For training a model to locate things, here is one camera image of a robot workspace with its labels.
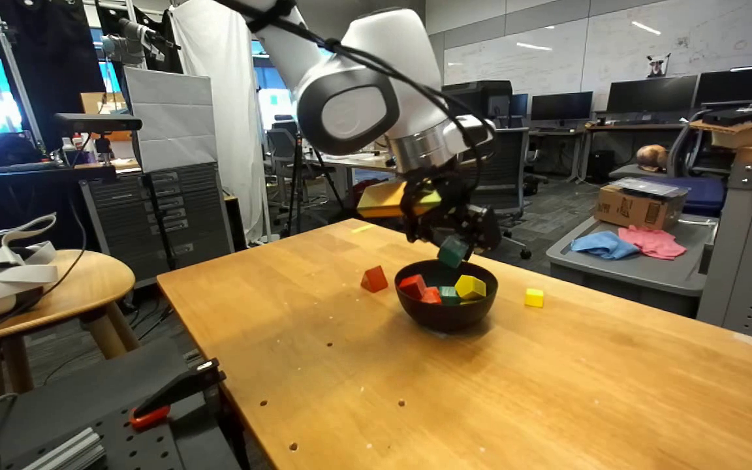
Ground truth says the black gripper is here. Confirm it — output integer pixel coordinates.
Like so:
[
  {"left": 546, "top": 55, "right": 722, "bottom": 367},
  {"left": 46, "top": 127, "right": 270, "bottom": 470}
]
[{"left": 399, "top": 171, "right": 508, "bottom": 256}]

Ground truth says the yellow house-shaped block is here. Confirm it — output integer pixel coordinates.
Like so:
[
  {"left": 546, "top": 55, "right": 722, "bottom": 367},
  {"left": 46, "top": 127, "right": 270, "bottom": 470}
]
[{"left": 452, "top": 273, "right": 492, "bottom": 303}]

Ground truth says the large orange cube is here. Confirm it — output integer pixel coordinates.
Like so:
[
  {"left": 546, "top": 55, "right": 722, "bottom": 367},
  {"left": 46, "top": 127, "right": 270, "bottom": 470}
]
[{"left": 397, "top": 271, "right": 429, "bottom": 298}]

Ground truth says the red house-shaped block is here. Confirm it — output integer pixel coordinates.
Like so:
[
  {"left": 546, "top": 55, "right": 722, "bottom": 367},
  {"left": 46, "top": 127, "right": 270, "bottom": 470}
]
[{"left": 359, "top": 264, "right": 393, "bottom": 295}]

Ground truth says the black bowl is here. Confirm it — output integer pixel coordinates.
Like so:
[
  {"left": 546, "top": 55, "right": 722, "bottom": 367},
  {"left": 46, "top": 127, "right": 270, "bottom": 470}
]
[{"left": 393, "top": 258, "right": 502, "bottom": 335}]

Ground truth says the gray mesh office chair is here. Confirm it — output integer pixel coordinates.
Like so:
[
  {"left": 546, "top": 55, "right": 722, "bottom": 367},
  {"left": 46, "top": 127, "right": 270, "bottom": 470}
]
[{"left": 471, "top": 126, "right": 539, "bottom": 260}]

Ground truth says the light wooden desk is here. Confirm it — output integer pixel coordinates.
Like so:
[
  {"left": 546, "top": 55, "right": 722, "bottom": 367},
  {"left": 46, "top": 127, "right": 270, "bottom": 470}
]
[{"left": 317, "top": 149, "right": 397, "bottom": 178}]

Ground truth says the large black monitor back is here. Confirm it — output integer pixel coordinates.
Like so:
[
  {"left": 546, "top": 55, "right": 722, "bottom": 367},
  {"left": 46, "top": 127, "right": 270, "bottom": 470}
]
[{"left": 440, "top": 79, "right": 518, "bottom": 126}]

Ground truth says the blue cloth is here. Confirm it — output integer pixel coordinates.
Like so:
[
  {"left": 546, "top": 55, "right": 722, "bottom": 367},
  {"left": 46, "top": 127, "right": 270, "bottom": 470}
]
[{"left": 569, "top": 228, "right": 642, "bottom": 264}]

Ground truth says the black tripod stand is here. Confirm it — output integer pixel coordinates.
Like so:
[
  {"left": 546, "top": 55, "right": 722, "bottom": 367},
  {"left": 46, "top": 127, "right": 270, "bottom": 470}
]
[{"left": 283, "top": 127, "right": 348, "bottom": 239}]

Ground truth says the black computer monitor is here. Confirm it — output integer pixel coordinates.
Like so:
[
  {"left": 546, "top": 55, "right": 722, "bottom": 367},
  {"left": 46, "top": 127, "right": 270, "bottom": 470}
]
[
  {"left": 694, "top": 66, "right": 752, "bottom": 109},
  {"left": 529, "top": 88, "right": 595, "bottom": 126},
  {"left": 607, "top": 72, "right": 700, "bottom": 119}
]

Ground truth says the brown cardboard box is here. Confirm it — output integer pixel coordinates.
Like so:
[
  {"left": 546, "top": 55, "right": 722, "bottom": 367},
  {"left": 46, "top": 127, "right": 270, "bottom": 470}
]
[{"left": 590, "top": 178, "right": 694, "bottom": 235}]

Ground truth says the gray storage bin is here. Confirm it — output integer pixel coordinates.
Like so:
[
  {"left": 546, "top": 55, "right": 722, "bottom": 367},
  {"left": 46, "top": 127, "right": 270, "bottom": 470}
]
[{"left": 543, "top": 214, "right": 722, "bottom": 322}]

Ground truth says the pink cloth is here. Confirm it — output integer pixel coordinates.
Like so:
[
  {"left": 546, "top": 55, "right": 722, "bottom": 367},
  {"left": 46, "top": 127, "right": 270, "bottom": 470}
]
[{"left": 617, "top": 221, "right": 690, "bottom": 264}]

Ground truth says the gray flat packet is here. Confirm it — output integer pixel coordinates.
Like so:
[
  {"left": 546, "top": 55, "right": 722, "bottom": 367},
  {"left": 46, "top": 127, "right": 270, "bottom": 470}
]
[{"left": 607, "top": 174, "right": 694, "bottom": 204}]

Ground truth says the brown round object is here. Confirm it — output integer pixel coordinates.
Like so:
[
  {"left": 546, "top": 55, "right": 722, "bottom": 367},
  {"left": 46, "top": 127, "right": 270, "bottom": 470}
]
[{"left": 636, "top": 140, "right": 671, "bottom": 169}]

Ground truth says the black office chair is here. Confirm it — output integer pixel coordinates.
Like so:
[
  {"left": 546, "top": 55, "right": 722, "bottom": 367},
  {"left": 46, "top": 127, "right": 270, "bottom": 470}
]
[{"left": 663, "top": 106, "right": 722, "bottom": 181}]

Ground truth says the blue plastic tote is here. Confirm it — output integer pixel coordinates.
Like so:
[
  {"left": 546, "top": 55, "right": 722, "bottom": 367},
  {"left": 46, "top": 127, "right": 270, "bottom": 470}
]
[{"left": 654, "top": 169, "right": 728, "bottom": 220}]

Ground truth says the small dog figure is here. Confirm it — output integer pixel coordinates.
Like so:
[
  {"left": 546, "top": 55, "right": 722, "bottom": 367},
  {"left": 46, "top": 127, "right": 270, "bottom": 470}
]
[{"left": 646, "top": 53, "right": 675, "bottom": 80}]

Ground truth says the white curtain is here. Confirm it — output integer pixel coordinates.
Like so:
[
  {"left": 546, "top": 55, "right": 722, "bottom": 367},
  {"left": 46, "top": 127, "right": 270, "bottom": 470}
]
[{"left": 167, "top": 0, "right": 271, "bottom": 245}]

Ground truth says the dark gray drawer cabinet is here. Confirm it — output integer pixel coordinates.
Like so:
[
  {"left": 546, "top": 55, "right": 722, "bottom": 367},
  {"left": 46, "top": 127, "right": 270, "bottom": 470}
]
[{"left": 79, "top": 158, "right": 236, "bottom": 282}]

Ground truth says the gray panel board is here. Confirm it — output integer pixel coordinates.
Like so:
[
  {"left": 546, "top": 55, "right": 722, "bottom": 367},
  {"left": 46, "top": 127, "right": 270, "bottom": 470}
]
[{"left": 124, "top": 66, "right": 219, "bottom": 171}]

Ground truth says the round wooden side table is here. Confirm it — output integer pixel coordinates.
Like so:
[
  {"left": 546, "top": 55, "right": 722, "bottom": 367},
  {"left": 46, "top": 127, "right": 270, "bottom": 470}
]
[{"left": 0, "top": 248, "right": 138, "bottom": 413}]

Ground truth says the aluminium extrusion bar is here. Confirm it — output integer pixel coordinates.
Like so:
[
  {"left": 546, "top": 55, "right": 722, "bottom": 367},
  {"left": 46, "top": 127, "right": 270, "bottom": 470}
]
[{"left": 19, "top": 426, "right": 111, "bottom": 470}]

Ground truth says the white VR headset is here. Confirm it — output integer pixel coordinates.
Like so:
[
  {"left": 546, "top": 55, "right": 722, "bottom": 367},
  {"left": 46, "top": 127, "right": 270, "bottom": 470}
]
[{"left": 0, "top": 209, "right": 60, "bottom": 332}]

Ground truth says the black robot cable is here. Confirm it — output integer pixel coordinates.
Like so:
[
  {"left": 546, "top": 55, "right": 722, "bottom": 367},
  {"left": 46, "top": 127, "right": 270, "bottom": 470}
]
[{"left": 218, "top": 0, "right": 497, "bottom": 171}]

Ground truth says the black clamp orange handle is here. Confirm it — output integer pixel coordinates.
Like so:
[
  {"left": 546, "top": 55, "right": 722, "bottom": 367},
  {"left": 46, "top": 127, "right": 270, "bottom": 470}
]
[{"left": 126, "top": 354, "right": 227, "bottom": 436}]

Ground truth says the black stereo camera bar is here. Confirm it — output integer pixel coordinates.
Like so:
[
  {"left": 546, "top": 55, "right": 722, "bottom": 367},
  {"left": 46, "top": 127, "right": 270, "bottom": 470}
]
[{"left": 53, "top": 109, "right": 147, "bottom": 136}]

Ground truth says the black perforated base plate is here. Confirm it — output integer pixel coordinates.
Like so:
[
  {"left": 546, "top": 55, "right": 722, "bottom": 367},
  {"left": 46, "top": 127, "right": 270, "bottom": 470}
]
[{"left": 0, "top": 335, "right": 248, "bottom": 470}]

